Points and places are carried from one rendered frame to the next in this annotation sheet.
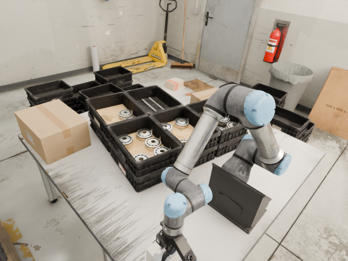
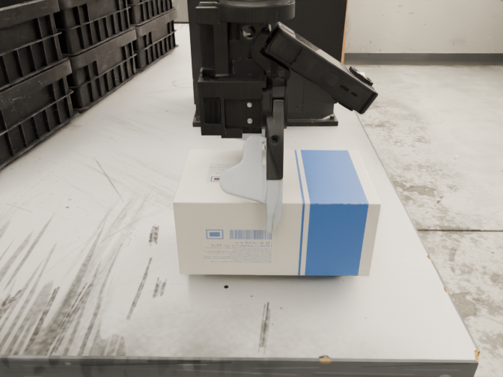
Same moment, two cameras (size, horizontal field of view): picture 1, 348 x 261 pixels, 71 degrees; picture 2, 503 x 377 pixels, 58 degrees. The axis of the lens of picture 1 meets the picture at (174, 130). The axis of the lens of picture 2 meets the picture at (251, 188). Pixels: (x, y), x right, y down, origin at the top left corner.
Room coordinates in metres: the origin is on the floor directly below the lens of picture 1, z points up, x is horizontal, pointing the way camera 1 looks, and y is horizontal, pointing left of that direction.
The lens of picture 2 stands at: (0.21, 0.26, 1.04)
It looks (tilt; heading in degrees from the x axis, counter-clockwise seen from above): 30 degrees down; 319
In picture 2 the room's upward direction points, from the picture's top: straight up
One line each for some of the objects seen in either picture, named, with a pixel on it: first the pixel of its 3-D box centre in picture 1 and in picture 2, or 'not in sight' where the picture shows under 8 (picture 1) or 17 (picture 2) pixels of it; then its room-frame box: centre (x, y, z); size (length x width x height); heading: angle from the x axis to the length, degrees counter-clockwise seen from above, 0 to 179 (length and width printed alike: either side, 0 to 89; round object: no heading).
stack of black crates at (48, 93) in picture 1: (53, 106); not in sight; (2.33, 1.37, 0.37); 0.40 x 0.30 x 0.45; 138
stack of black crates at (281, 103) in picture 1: (262, 107); not in sight; (2.75, -1.09, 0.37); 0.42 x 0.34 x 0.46; 48
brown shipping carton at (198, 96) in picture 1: (210, 103); not in sight; (1.94, -0.31, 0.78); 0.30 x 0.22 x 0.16; 127
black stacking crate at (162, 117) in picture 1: (183, 131); (22, 15); (1.34, -0.06, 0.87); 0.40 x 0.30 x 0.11; 37
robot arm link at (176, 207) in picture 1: (175, 209); not in sight; (0.54, -0.03, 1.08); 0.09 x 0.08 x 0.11; 130
